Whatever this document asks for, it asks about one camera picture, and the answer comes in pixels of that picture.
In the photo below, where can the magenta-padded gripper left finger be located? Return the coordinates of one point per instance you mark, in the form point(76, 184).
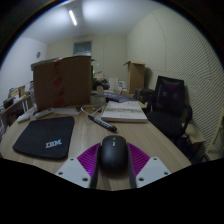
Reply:
point(87, 160)

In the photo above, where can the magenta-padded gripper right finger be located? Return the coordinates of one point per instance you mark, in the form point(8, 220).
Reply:
point(140, 160)

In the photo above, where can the black computer mouse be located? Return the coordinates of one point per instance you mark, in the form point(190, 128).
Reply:
point(114, 153)

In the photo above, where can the black mouse pad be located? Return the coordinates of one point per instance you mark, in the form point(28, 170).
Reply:
point(43, 138)

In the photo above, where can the black marker pen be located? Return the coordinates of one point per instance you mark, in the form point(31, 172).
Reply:
point(102, 123)

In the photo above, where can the white book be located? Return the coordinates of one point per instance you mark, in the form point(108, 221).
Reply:
point(124, 111)

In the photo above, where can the white paper sheet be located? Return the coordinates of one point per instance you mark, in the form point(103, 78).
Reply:
point(66, 111)

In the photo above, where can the black office chair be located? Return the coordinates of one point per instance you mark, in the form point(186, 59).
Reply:
point(170, 110)

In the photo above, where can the white remote control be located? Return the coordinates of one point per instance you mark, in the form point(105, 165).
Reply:
point(44, 113)

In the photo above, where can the blue book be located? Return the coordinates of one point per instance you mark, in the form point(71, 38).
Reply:
point(116, 97)

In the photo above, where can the flat white device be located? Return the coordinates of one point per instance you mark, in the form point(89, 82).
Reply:
point(25, 117)

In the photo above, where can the large brown cardboard box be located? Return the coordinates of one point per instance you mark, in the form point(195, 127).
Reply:
point(63, 83)

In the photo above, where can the tall open cardboard box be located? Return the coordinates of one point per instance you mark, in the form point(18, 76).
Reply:
point(136, 78)

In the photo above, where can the cluttered shelf unit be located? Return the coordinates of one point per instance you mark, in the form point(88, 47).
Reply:
point(13, 106)

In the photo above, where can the grey door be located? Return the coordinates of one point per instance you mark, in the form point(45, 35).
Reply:
point(82, 48)

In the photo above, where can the ceiling tube light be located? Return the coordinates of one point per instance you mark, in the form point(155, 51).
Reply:
point(72, 17)

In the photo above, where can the round wall clock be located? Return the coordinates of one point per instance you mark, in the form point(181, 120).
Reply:
point(38, 55)

